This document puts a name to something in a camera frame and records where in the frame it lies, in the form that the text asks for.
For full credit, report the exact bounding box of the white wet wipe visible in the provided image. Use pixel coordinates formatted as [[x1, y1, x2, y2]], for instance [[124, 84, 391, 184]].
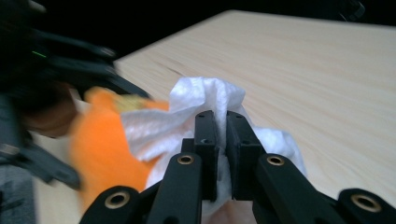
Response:
[[120, 77, 307, 216]]

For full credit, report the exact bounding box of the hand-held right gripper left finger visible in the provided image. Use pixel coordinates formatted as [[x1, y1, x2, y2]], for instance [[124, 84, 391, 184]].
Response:
[[181, 109, 220, 202]]

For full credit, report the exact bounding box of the orange plush toy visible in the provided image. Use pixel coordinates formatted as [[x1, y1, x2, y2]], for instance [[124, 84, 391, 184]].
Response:
[[69, 87, 171, 213]]

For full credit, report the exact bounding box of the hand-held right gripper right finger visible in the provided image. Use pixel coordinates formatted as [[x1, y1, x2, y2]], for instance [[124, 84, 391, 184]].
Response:
[[225, 110, 266, 201]]

